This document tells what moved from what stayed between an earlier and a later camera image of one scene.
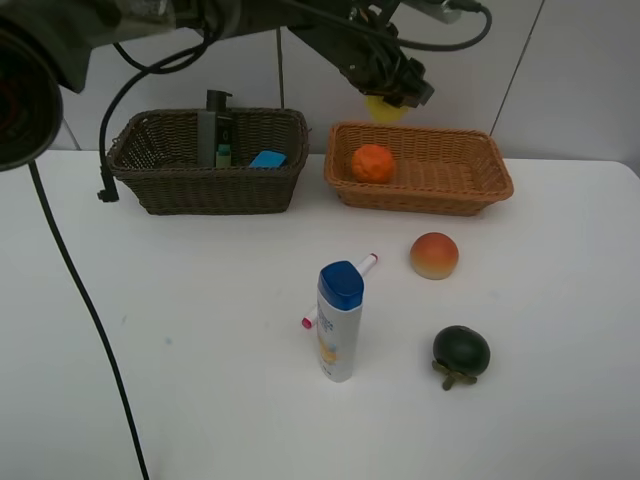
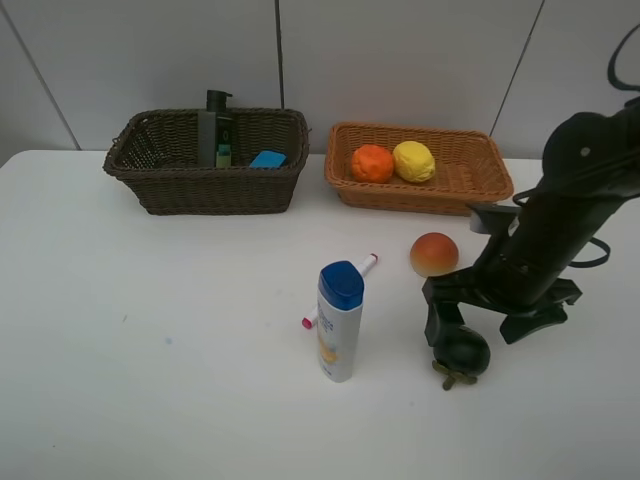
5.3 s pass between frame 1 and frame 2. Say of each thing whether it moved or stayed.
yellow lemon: moved
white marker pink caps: stayed
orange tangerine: stayed
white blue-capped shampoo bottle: stayed
